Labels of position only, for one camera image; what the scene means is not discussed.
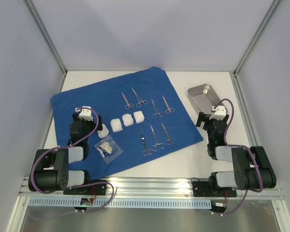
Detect blue surgical drape cloth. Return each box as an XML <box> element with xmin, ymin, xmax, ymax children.
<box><xmin>51</xmin><ymin>67</ymin><xmax>203</xmax><ymax>179</ymax></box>

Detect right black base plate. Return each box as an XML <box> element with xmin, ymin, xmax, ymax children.
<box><xmin>192</xmin><ymin>181</ymin><xmax>237</xmax><ymax>198</ymax></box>

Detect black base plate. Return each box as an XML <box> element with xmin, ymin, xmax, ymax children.
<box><xmin>63</xmin><ymin>180</ymin><xmax>107</xmax><ymax>196</ymax></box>
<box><xmin>192</xmin><ymin>181</ymin><xmax>237</xmax><ymax>198</ymax></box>

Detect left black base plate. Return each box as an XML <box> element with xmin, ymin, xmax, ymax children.
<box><xmin>63</xmin><ymin>180</ymin><xmax>107</xmax><ymax>196</ymax></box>

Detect white gauze pad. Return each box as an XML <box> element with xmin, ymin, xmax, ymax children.
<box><xmin>97</xmin><ymin>124</ymin><xmax>109</xmax><ymax>138</ymax></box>
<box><xmin>110</xmin><ymin>118</ymin><xmax>123</xmax><ymax>132</ymax></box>
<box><xmin>133</xmin><ymin>111</ymin><xmax>145</xmax><ymax>124</ymax></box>
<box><xmin>122</xmin><ymin>114</ymin><xmax>134</xmax><ymax>127</ymax></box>

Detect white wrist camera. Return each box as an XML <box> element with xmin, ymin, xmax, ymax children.
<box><xmin>209</xmin><ymin>105</ymin><xmax>227</xmax><ymax>120</ymax></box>
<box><xmin>75</xmin><ymin>106</ymin><xmax>93</xmax><ymax>121</ymax></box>

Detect slotted cable duct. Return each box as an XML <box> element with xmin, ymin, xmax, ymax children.
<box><xmin>28</xmin><ymin>197</ymin><xmax>211</xmax><ymax>209</ymax></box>

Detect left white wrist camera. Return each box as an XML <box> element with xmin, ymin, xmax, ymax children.
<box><xmin>75</xmin><ymin>106</ymin><xmax>93</xmax><ymax>121</ymax></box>

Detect stainless steel instrument tray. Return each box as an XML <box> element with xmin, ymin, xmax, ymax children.
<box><xmin>188</xmin><ymin>84</ymin><xmax>221</xmax><ymax>114</ymax></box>

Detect white gauze pad rightmost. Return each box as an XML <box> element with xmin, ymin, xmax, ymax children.
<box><xmin>133</xmin><ymin>111</ymin><xmax>145</xmax><ymax>124</ymax></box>

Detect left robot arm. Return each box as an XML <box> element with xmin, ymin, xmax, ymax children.
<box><xmin>29</xmin><ymin>112</ymin><xmax>102</xmax><ymax>194</ymax></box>

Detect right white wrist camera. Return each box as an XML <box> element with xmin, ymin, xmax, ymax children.
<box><xmin>209</xmin><ymin>105</ymin><xmax>227</xmax><ymax>120</ymax></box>

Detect clear packet with gloves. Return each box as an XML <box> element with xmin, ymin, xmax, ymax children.
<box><xmin>95</xmin><ymin>135</ymin><xmax>123</xmax><ymax>164</ymax></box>

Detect straight scissors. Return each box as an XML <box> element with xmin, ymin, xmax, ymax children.
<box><xmin>121</xmin><ymin>92</ymin><xmax>134</xmax><ymax>109</ymax></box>

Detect long hemostat forceps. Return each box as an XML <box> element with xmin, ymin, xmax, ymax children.
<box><xmin>131</xmin><ymin>88</ymin><xmax>148</xmax><ymax>108</ymax></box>

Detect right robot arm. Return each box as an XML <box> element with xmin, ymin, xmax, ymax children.
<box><xmin>196</xmin><ymin>112</ymin><xmax>277</xmax><ymax>196</ymax></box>

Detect aluminium mounting rail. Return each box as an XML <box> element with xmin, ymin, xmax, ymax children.
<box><xmin>18</xmin><ymin>177</ymin><xmax>284</xmax><ymax>200</ymax></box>

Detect white gauze pad leftmost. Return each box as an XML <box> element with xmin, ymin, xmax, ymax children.
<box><xmin>97</xmin><ymin>124</ymin><xmax>109</xmax><ymax>138</ymax></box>

